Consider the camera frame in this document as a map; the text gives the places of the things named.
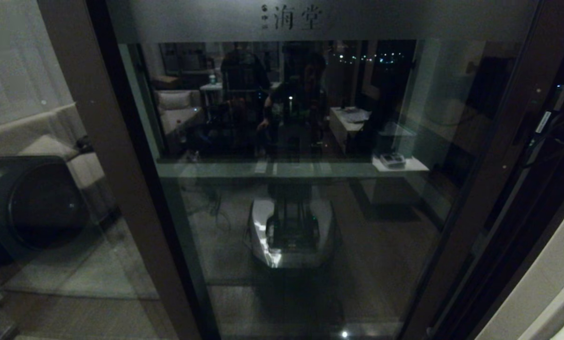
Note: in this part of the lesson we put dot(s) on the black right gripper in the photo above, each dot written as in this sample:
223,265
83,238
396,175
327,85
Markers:
546,123

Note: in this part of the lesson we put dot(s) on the brown framed sliding glass door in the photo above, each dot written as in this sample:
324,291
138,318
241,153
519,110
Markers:
484,189

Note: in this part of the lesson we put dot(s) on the brown framed fixed glass panel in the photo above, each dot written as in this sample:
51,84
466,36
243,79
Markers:
138,212

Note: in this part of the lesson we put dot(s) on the beige sofa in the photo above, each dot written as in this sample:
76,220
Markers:
86,167

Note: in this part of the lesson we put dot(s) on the dark green cloth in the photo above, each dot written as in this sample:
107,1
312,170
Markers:
83,142

